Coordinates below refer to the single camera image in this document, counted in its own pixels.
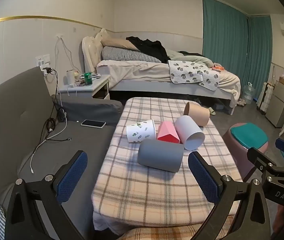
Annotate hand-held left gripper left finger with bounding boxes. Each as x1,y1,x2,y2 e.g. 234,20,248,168
4,150,88,240

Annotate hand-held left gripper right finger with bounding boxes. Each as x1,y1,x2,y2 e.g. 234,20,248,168
188,151,280,240

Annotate grey cup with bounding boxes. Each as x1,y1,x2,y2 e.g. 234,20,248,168
137,139,184,173

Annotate plain white cup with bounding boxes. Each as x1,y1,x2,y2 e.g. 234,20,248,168
174,115,205,151

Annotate pink faceted cup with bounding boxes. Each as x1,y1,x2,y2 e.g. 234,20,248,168
157,121,184,144

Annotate beige cup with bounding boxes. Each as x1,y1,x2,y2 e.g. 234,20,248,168
183,101,210,127

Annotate white leaf print cup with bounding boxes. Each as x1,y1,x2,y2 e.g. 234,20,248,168
126,119,156,144

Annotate pink stool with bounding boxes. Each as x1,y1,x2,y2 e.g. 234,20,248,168
222,122,269,181

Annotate teal seat cushion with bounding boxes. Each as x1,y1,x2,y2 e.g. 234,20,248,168
229,126,269,149

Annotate grey refrigerator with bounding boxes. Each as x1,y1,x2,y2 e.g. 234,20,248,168
265,80,284,128

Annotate smartphone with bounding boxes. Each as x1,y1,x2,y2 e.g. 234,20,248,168
81,119,106,129

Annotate water jug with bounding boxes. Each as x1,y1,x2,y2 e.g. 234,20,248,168
242,82,255,105

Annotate plaid tablecloth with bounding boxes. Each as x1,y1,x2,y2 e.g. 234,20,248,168
92,97,242,232

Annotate orange plaid cloth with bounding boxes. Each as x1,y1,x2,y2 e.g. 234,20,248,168
120,225,207,240

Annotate grey sofa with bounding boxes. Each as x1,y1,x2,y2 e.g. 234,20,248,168
0,66,123,240

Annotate white nightstand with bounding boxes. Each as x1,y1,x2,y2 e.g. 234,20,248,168
58,74,111,100

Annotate white tumbler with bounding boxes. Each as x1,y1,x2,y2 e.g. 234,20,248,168
66,70,75,87

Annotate spotted quilted pad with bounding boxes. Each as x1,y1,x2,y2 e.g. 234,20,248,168
168,60,220,91

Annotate pale green blanket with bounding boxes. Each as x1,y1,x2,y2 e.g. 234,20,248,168
167,50,214,68

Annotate teal curtain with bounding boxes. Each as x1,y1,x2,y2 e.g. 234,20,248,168
202,0,274,101

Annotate bed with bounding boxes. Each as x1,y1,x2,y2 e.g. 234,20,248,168
82,35,241,115

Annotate checkered pillow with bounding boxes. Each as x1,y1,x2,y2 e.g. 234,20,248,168
101,46,162,64

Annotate beige pillow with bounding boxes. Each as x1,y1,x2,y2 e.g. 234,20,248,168
101,38,145,52

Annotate black clothing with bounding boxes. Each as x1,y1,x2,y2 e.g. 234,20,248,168
126,36,171,64

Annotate white charging cable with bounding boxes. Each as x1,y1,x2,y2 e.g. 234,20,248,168
30,120,73,174

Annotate black cable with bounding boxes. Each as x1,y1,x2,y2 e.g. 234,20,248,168
40,69,68,140

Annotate wall socket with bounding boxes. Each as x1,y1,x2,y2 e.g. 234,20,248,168
35,54,51,67

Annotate white wall cable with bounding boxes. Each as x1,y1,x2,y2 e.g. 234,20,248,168
54,35,80,77

